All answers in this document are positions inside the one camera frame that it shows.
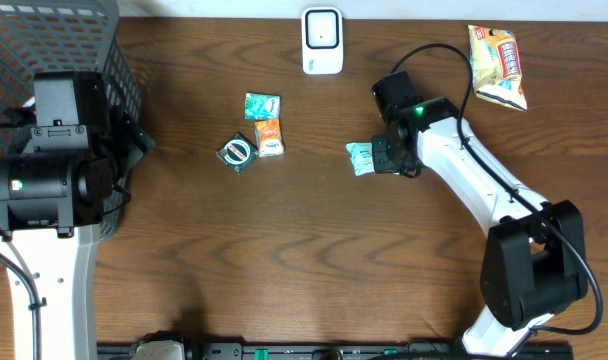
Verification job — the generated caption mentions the light green pouch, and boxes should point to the light green pouch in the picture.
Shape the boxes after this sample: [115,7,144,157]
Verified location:
[346,142,374,176]

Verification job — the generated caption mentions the orange tissue packet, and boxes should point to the orange tissue packet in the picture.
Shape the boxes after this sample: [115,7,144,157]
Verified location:
[255,118,284,157]

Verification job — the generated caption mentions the yellow snack chip bag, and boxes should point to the yellow snack chip bag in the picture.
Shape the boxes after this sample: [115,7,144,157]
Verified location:
[468,25,528,112]

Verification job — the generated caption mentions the teal tissue packet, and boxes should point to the teal tissue packet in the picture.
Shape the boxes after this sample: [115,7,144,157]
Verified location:
[245,93,281,121]

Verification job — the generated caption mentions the dark green balm box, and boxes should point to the dark green balm box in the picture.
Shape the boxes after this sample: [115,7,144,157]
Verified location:
[216,132,259,175]

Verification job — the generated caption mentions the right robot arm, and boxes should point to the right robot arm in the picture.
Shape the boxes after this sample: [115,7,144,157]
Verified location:
[372,72,589,356]

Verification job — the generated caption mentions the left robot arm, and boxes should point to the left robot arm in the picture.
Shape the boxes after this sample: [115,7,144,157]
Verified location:
[0,71,154,359]

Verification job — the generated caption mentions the grey plastic shopping basket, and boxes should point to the grey plastic shopping basket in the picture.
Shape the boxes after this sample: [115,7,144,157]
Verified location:
[0,1,154,239]

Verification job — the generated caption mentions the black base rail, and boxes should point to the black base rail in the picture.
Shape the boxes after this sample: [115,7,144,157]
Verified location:
[97,340,575,360]

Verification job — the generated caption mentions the left black cable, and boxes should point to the left black cable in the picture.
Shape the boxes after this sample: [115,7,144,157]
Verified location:
[0,242,48,360]

